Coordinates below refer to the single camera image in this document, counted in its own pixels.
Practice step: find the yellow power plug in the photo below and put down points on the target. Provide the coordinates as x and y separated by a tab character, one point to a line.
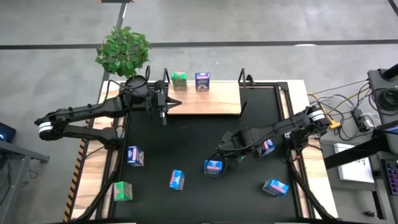
335	125

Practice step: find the yellow black hazard strip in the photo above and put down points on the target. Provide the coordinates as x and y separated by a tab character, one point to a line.
72	193

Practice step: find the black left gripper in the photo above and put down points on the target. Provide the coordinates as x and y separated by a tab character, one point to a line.
157	101

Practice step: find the white board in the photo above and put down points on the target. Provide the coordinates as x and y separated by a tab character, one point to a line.
354	169

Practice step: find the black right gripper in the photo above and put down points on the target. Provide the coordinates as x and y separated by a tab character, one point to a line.
231	144

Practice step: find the dark blue device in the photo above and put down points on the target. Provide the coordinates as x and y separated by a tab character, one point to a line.
6	132

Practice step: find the black power adapter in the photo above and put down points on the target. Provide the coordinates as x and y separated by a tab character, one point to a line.
360	121

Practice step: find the green leafy plant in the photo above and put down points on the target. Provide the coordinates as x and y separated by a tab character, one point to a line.
122	51

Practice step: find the grey metal desk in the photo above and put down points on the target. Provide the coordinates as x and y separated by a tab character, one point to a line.
18	155

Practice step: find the grey side desk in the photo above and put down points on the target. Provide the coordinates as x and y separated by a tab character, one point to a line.
377	77

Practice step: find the black support beam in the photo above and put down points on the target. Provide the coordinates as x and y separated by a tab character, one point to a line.
351	154

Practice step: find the black metal table frame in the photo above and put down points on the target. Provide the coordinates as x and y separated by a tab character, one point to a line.
282	87

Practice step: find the backlit black keyboard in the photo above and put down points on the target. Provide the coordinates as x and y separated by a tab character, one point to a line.
392	174

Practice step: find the light blue Rice Krispies box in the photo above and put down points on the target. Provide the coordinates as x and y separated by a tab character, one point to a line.
213	166
275	187
177	179

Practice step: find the black table mat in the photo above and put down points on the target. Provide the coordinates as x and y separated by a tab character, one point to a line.
202	199

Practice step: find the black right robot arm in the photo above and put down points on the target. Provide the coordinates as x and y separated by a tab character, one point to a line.
280	126

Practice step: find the black plant pot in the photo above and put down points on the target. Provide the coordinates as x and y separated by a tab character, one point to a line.
136	81

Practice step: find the dark blue Frosted Flakes box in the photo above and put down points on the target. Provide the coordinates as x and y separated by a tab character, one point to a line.
135	156
266	148
202	81

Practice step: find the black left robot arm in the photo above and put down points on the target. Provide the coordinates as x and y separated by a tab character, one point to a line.
90	110

